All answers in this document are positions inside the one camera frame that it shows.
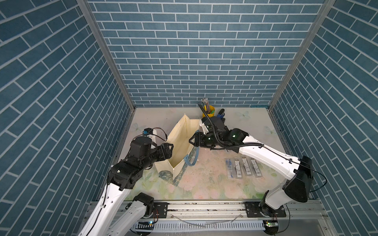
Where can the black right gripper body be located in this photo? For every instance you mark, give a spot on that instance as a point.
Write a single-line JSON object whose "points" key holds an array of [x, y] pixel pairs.
{"points": [[207, 140]]}

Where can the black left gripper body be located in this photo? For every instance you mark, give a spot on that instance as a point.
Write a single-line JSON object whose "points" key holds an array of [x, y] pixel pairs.
{"points": [[154, 155]]}

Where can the clear compass case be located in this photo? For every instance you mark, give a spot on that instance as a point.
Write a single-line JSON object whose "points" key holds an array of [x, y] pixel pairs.
{"points": [[247, 167], [229, 168], [256, 168], [237, 168]]}

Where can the cream canvas tote bag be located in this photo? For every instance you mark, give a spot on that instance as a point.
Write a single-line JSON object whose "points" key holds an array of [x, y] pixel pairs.
{"points": [[184, 154]]}

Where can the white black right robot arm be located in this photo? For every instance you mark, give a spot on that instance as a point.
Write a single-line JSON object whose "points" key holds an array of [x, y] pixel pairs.
{"points": [[298, 172]]}

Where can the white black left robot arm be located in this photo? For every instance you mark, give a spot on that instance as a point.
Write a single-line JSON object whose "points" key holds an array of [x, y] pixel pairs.
{"points": [[121, 179]]}

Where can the blue stapler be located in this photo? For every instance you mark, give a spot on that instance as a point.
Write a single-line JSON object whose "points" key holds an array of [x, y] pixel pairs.
{"points": [[221, 114]]}

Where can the yellow pencil cup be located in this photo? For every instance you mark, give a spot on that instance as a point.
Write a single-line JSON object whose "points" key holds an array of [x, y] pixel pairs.
{"points": [[212, 111]]}

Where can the pencils in cup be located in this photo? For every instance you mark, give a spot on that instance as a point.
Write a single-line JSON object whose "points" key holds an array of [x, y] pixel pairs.
{"points": [[206, 104]]}

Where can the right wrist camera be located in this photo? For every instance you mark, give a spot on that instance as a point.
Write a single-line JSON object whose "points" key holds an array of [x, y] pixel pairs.
{"points": [[203, 127]]}

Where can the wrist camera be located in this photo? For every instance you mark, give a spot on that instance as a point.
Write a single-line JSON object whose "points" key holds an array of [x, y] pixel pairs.
{"points": [[151, 133], [203, 127]]}

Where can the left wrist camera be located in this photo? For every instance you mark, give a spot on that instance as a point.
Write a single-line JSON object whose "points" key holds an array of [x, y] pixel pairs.
{"points": [[151, 133]]}

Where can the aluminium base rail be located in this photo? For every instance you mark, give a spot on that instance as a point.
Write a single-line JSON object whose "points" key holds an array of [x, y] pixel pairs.
{"points": [[179, 217]]}

